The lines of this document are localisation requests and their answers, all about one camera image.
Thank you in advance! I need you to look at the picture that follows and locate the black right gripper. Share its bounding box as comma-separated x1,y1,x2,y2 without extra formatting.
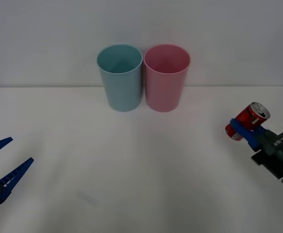
230,117,283,168

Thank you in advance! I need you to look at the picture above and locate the red drink can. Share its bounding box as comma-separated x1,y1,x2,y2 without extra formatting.
225,101,271,142

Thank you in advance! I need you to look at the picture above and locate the pink plastic bin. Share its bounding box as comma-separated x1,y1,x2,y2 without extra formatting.
143,43,191,113

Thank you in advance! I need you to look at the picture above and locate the pale blue plastic bin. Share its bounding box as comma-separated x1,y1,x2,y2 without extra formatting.
96,44,143,113

